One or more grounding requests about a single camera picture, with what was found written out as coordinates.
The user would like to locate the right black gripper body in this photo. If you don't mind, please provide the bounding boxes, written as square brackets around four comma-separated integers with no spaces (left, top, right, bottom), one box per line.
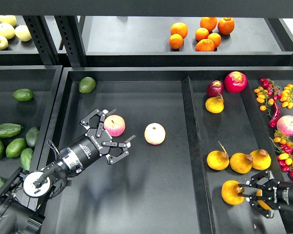
[266,179,293,211]

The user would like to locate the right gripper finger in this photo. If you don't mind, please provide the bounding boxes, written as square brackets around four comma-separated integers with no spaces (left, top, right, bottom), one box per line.
[238,194,274,218]
[238,170,275,190]

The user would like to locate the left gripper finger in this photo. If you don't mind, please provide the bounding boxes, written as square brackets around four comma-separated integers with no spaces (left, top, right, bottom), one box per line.
[80,109,116,137]
[102,135,136,164]

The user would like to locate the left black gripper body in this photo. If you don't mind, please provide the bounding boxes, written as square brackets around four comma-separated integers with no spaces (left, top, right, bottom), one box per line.
[60,128,112,172]

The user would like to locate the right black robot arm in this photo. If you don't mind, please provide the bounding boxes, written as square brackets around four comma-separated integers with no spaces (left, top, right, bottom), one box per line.
[238,170,293,218]

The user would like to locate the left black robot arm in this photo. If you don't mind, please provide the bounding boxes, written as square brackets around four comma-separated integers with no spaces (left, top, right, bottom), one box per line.
[0,109,135,234]

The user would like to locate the yellow pear under right arm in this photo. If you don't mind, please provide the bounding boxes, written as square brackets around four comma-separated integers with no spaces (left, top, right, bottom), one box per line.
[256,190,271,210]

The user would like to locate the green avocado top of tray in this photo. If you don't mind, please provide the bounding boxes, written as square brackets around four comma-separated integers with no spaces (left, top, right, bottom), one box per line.
[79,77,96,94]

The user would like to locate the green avocado lower cluster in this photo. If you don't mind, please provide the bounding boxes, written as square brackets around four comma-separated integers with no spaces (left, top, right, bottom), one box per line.
[20,148,34,171]

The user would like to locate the green avocado cluster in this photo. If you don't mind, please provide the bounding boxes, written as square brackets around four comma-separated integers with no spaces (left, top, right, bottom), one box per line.
[5,138,27,158]
[20,148,34,171]

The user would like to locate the dark green avocado upright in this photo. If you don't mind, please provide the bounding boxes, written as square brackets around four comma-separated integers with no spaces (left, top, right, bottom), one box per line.
[25,127,39,148]

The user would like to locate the green avocado middle cluster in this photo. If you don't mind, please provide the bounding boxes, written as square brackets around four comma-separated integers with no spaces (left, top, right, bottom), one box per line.
[5,138,27,158]

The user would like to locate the green avocado left tray top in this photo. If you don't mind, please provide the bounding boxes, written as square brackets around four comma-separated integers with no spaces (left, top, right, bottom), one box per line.
[13,88,34,102]

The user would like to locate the pale yellow pear right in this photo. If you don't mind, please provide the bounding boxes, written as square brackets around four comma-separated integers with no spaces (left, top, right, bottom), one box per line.
[15,25,32,42]

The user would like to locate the pale yellow pear middle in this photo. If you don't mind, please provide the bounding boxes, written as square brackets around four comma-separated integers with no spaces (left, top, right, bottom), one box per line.
[0,23,15,39]

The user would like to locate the pale yellow pear top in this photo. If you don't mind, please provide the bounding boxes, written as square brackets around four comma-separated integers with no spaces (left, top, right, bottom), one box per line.
[0,15,17,27]

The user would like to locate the mixed cherry tomato cluster lower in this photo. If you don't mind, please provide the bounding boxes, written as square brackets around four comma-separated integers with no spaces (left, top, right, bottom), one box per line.
[270,130,293,180]

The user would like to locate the pink red apple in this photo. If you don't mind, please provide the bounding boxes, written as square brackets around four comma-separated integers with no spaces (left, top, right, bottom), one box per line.
[104,115,126,137]

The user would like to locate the red chili pepper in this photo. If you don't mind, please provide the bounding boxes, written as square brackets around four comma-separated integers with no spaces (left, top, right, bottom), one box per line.
[268,102,280,128]

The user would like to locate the pale pink apple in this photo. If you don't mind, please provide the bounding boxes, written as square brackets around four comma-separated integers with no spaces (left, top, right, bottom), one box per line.
[144,123,166,145]

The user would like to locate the pink apple far right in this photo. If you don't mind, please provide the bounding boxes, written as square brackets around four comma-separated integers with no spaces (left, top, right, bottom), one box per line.
[276,115,293,137]

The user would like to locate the black left tray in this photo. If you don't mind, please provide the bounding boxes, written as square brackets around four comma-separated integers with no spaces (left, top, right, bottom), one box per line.
[0,65,62,181]

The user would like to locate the black tray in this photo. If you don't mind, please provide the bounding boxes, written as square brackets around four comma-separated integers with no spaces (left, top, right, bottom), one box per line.
[0,65,62,181]
[41,67,293,234]

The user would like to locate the orange cherry tomato cluster right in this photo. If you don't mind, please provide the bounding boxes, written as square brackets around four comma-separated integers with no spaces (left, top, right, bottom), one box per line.
[280,84,293,109]

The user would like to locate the orange cherry tomato cluster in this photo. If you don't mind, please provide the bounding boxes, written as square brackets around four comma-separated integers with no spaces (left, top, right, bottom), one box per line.
[280,84,293,109]
[253,86,274,111]

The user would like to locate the black center tray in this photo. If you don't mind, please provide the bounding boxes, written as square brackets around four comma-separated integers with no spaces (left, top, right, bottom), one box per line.
[41,67,293,234]

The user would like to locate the orange cherry tomato cluster left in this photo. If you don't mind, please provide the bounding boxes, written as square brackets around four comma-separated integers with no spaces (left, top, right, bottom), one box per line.
[253,86,274,111]

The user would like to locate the red cherry tomato cluster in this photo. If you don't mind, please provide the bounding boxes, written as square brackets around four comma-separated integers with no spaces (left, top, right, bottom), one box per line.
[258,78,281,100]

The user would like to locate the black shelf rack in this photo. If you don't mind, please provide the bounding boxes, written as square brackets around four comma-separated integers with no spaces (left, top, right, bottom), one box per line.
[0,0,293,67]

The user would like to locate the red apple right tray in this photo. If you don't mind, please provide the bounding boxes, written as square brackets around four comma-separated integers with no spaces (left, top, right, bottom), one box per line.
[224,71,248,93]

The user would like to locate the dark red small apple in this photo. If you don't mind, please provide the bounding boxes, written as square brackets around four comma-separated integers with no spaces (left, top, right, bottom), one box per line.
[206,80,224,98]

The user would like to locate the orange on shelf lower left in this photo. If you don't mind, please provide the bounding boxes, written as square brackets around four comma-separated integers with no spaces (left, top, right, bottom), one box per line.
[168,34,184,50]

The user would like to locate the orange on shelf far left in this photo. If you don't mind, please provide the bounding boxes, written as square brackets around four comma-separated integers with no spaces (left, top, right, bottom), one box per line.
[170,22,188,39]

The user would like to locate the orange on shelf front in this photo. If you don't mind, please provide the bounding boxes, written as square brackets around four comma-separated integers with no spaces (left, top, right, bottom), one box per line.
[195,39,215,52]

